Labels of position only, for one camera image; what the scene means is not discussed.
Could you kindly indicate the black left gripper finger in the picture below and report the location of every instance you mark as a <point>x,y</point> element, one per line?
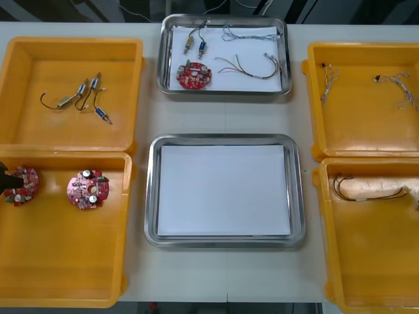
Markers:
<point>8,183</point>
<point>3,167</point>

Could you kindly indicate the round red circuit board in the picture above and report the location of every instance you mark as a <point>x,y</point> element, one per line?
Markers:
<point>29,193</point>
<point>82,196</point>
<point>193,80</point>

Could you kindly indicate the white label metal solenoid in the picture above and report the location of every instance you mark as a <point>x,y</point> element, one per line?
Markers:
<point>65,102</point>
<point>189,42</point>

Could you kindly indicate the blue label metal solenoid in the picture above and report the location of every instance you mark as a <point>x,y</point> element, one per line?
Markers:
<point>202,48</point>
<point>82,88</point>
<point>99,112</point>
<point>95,82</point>

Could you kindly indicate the yellow-orange plastic bin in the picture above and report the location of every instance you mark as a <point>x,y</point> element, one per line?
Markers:
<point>360,131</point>
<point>65,255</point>
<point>32,131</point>
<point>376,261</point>

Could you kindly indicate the steel tray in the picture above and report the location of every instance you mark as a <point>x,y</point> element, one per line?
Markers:
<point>163,65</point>
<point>152,196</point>

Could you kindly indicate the white paper sheet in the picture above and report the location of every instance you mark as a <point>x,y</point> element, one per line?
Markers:
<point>252,85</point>
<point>222,189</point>

